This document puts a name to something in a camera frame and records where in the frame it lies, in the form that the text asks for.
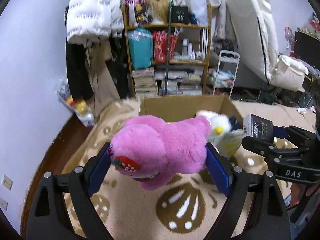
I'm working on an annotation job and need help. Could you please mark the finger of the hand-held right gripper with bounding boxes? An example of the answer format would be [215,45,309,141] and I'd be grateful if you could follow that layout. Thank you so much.
[241,135,283,167]
[273,124,317,145]

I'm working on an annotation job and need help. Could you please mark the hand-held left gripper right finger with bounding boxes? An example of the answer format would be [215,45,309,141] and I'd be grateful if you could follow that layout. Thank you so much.
[205,142,292,240]

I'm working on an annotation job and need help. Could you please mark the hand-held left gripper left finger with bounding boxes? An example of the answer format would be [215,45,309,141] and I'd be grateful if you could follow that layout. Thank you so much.
[26,142,112,240]

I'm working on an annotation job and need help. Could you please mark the black and white carton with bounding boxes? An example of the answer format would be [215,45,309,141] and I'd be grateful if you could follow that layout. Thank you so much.
[242,114,273,140]

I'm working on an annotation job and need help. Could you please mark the white plush duck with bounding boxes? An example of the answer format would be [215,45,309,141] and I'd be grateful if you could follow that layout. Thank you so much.
[207,114,232,145]

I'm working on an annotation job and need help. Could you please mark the pink plush bear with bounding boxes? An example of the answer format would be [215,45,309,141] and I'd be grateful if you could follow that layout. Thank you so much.
[110,115,213,190]

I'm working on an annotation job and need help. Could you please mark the cardboard box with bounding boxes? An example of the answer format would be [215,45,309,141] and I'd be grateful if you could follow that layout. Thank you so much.
[139,95,244,160]

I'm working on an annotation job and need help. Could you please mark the cream plush pillow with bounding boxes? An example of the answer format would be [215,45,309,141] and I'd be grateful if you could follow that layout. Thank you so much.
[271,54,309,92]

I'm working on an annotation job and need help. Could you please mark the clear plastic bag of toys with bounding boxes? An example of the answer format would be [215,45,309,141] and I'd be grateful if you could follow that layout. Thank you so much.
[56,79,95,127]

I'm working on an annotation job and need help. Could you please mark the black cabinet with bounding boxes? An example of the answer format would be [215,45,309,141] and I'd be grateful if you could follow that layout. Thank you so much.
[294,30,320,68]

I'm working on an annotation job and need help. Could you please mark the beige coat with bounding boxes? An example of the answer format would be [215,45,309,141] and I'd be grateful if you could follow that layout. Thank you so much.
[85,40,120,115]

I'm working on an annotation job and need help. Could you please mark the pile of magazines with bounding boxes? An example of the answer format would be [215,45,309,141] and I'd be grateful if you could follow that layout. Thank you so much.
[160,71,203,96]

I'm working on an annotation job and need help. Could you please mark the pink fan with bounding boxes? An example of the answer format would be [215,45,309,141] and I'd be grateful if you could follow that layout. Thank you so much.
[284,26,294,53]

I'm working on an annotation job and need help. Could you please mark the white rolling cart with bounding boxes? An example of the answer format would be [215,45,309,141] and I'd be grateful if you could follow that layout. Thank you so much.
[212,50,240,98]

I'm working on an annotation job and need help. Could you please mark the stack of books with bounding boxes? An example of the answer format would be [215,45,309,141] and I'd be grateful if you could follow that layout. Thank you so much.
[132,67,158,98]

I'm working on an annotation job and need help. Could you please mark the black garment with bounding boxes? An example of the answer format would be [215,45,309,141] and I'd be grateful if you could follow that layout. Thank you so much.
[65,42,94,100]

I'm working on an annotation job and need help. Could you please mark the white mattress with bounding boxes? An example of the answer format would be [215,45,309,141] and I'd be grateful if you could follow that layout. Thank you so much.
[226,0,279,84]

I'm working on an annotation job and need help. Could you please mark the row of white bottles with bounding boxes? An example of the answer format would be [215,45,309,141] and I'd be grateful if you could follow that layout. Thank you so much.
[181,39,207,61]

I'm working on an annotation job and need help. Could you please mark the white binders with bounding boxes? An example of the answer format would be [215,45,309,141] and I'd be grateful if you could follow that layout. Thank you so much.
[201,27,209,55]

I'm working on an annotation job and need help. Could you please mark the green pole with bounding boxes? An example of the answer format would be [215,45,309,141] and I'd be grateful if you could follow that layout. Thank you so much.
[165,1,174,95]

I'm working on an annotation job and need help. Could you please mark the teal bag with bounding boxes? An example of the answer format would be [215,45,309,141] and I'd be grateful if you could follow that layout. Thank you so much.
[127,29,153,70]

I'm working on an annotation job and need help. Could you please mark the red patterned bag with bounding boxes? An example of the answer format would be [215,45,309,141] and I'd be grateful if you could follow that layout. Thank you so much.
[152,31,178,62]

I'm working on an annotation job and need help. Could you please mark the white plastic bag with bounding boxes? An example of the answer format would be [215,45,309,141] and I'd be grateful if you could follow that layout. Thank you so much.
[190,2,208,27]

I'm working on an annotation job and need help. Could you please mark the wooden shelf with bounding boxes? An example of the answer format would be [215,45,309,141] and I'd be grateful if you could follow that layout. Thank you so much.
[122,1,212,97]

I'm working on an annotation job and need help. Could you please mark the black box with white print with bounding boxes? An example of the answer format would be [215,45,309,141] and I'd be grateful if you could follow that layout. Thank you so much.
[171,5,190,23]

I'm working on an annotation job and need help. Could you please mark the white puffer jacket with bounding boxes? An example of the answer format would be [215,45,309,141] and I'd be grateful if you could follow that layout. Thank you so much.
[66,0,123,44]

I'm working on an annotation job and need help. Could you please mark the purple and black printed bag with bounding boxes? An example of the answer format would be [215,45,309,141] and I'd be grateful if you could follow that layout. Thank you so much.
[125,0,150,27]

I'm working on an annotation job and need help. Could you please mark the blonde wig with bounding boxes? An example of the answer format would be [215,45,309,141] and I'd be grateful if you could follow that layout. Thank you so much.
[147,0,170,24]

